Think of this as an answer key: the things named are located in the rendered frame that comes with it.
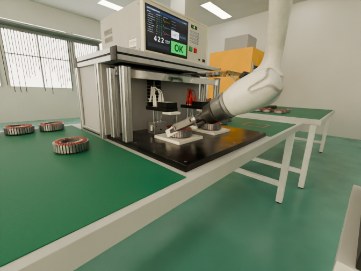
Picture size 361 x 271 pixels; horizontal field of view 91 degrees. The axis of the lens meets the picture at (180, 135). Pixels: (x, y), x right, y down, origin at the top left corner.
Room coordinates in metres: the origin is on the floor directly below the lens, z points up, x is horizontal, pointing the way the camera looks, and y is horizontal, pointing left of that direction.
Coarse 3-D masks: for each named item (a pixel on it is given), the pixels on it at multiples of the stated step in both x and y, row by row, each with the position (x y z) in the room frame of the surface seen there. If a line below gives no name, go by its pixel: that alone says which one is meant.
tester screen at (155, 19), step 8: (152, 8) 0.81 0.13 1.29; (152, 16) 0.81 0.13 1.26; (160, 16) 0.84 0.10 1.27; (168, 16) 0.87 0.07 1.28; (152, 24) 0.81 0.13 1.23; (160, 24) 0.84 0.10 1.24; (168, 24) 0.87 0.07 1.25; (176, 24) 0.91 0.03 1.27; (184, 24) 0.95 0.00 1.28; (152, 32) 0.81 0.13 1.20; (160, 32) 0.84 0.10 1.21; (168, 32) 0.87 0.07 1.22; (184, 32) 0.95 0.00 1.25; (152, 40) 0.81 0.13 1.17; (168, 40) 0.87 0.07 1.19; (176, 40) 0.91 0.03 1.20; (152, 48) 0.81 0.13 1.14; (184, 56) 0.96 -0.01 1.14
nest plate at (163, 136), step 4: (156, 136) 0.74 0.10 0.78; (160, 136) 0.73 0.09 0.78; (164, 136) 0.73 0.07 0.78; (192, 136) 0.74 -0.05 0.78; (196, 136) 0.75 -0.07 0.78; (200, 136) 0.75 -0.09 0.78; (164, 140) 0.70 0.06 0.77; (168, 140) 0.69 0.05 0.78; (172, 140) 0.67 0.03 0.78; (176, 140) 0.67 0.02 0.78; (180, 140) 0.67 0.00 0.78; (184, 140) 0.67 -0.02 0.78; (188, 140) 0.68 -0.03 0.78; (192, 140) 0.70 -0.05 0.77; (180, 144) 0.65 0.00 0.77
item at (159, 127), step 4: (148, 124) 0.84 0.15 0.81; (152, 124) 0.82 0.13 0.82; (156, 124) 0.81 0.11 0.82; (160, 124) 0.83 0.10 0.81; (164, 124) 0.85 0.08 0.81; (148, 128) 0.84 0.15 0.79; (156, 128) 0.81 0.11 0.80; (160, 128) 0.83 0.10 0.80; (164, 128) 0.85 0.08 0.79; (148, 132) 0.84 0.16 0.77; (152, 132) 0.82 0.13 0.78; (156, 132) 0.81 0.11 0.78; (160, 132) 0.83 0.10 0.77; (164, 132) 0.85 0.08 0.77
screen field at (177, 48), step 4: (172, 44) 0.89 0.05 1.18; (176, 44) 0.91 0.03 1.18; (180, 44) 0.93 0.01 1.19; (172, 48) 0.89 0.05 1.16; (176, 48) 0.91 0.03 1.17; (180, 48) 0.93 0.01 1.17; (184, 48) 0.95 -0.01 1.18; (172, 52) 0.89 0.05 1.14; (176, 52) 0.91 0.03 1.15; (180, 52) 0.93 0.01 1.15; (184, 52) 0.95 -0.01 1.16
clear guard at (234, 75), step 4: (192, 72) 0.95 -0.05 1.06; (196, 72) 0.93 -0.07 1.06; (200, 72) 0.91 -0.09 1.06; (204, 72) 0.89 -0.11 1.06; (208, 72) 0.88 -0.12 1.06; (212, 72) 0.88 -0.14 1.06; (216, 72) 0.87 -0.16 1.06; (220, 72) 0.87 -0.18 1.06; (224, 72) 0.86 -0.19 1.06; (228, 72) 0.81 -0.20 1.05; (232, 72) 0.84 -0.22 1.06; (236, 72) 0.88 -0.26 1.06; (200, 76) 1.12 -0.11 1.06; (204, 76) 1.11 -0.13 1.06; (208, 76) 1.10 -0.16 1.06; (212, 76) 1.10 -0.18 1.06; (216, 76) 1.09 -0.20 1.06; (220, 76) 1.08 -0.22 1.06; (224, 76) 1.08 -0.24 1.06; (228, 76) 1.07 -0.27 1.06; (232, 76) 0.80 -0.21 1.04; (236, 76) 0.84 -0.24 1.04; (236, 80) 0.80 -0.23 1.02
